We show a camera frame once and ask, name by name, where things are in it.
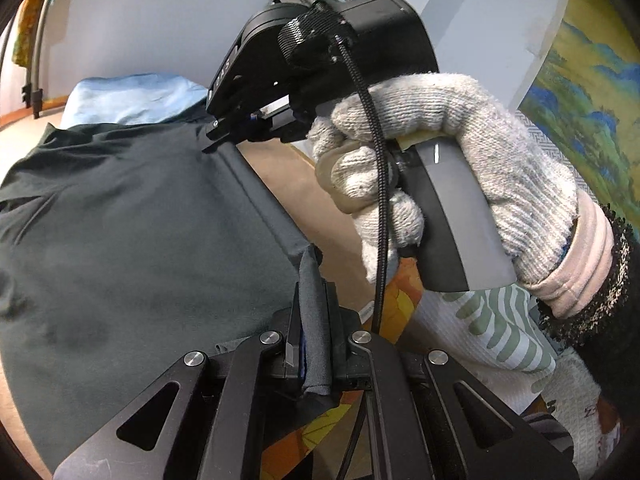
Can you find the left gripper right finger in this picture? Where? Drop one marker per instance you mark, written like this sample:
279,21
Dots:
350,370

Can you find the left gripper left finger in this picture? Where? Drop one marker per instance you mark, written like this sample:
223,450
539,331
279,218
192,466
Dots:
290,364

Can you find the right white knit glove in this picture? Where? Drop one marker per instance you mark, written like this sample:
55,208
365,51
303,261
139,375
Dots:
534,199

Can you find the orange patterned bedsheet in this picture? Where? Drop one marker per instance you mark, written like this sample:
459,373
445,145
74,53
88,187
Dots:
289,175

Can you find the white green leaf quilt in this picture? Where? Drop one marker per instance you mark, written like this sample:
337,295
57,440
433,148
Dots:
498,336

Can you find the folded light blue jeans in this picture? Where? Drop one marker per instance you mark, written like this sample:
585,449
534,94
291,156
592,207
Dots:
139,99

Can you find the black fuzzy right sleeve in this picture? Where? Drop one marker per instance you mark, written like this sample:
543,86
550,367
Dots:
591,302

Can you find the orange patterned cloth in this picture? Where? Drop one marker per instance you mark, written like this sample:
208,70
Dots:
27,22

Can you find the landscape painting wall hanging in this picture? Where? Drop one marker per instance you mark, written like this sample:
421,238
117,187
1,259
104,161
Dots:
585,99

